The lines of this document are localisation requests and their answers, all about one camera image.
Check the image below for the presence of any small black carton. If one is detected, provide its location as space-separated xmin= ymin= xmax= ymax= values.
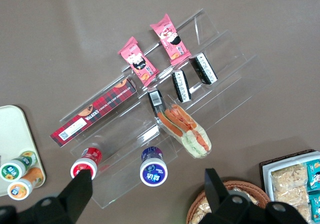
xmin=189 ymin=52 xmax=218 ymax=85
xmin=171 ymin=68 xmax=192 ymax=104
xmin=147 ymin=88 xmax=167 ymax=115

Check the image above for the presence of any cream plastic tray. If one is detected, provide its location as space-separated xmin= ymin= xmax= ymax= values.
xmin=0 ymin=105 xmax=46 ymax=197

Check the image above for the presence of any flat cracker pack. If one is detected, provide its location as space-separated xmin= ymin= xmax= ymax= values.
xmin=271 ymin=163 xmax=310 ymax=202
xmin=274 ymin=198 xmax=313 ymax=224

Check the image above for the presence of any red-lid yogurt cup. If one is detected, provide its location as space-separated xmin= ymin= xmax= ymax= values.
xmin=69 ymin=146 xmax=103 ymax=181

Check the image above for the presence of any plastic-wrapped triangle sandwich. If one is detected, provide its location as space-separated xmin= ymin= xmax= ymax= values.
xmin=156 ymin=103 xmax=213 ymax=159

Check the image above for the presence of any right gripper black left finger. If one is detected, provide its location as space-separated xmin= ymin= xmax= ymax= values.
xmin=0 ymin=169 xmax=94 ymax=224

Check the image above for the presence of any green-lid yogurt cup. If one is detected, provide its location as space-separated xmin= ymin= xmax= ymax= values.
xmin=0 ymin=150 xmax=38 ymax=183

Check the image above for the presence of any clear acrylic stepped shelf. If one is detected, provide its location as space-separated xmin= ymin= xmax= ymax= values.
xmin=59 ymin=8 xmax=273 ymax=210

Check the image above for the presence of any orange-lid yogurt cup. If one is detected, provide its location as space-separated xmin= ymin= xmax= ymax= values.
xmin=6 ymin=167 xmax=45 ymax=201

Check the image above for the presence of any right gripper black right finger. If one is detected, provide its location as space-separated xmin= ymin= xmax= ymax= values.
xmin=199 ymin=168 xmax=310 ymax=224

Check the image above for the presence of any pink snack packet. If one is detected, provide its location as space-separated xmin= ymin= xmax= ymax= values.
xmin=117 ymin=36 xmax=160 ymax=87
xmin=149 ymin=13 xmax=192 ymax=66

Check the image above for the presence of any brown round wicker basket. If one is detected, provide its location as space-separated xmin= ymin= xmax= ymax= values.
xmin=186 ymin=180 xmax=271 ymax=224

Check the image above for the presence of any blue-lid yogurt cup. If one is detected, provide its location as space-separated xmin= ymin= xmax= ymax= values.
xmin=139 ymin=146 xmax=169 ymax=187

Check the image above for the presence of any clear bag of crackers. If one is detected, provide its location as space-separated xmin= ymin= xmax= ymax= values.
xmin=191 ymin=200 xmax=213 ymax=224

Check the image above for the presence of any teal snack packet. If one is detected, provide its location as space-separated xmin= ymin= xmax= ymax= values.
xmin=308 ymin=191 xmax=320 ymax=222
xmin=305 ymin=158 xmax=320 ymax=191

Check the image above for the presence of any red tartan shortbread box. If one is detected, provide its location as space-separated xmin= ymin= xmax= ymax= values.
xmin=49 ymin=78 xmax=138 ymax=149

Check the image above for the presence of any white rectangular snack tray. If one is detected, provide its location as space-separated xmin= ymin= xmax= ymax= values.
xmin=261 ymin=150 xmax=320 ymax=224

